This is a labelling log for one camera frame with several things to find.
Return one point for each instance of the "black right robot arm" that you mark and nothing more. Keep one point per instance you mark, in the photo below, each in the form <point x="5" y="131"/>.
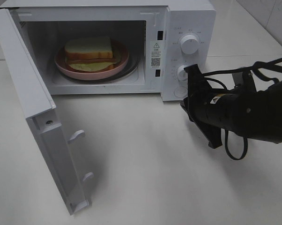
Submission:
<point x="253" y="109"/>

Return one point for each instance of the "ham slice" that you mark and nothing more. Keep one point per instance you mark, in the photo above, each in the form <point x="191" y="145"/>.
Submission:
<point x="88" y="61"/>

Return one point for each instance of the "white timer knob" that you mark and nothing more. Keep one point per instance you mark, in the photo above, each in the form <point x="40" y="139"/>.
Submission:
<point x="182" y="74"/>

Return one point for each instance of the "white bread top slice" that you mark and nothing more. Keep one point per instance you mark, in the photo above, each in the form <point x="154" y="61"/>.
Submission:
<point x="89" y="48"/>

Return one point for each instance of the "white microwave door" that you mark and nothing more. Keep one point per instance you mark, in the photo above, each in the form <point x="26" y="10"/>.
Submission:
<point x="40" y="111"/>

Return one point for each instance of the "glass microwave turntable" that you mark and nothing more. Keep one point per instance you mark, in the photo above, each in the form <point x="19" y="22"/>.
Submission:
<point x="132" y="66"/>

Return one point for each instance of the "round door release button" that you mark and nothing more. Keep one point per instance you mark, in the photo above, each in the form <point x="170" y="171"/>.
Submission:
<point x="180" y="92"/>

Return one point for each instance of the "pink round plate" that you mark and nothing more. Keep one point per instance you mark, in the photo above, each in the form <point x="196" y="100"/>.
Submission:
<point x="60" y="61"/>

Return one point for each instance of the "warning label sticker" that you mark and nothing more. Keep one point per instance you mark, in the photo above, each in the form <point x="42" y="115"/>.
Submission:
<point x="155" y="54"/>

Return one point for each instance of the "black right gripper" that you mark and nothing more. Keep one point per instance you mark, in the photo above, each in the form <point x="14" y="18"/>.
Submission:
<point x="205" y="106"/>

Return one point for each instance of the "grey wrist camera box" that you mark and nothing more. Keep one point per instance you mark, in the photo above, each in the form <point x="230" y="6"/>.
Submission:
<point x="243" y="82"/>

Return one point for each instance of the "white upper power knob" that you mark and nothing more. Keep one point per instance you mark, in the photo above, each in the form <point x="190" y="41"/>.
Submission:
<point x="189" y="44"/>

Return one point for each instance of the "white microwave oven body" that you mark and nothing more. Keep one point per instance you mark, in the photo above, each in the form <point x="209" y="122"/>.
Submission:
<point x="134" y="23"/>

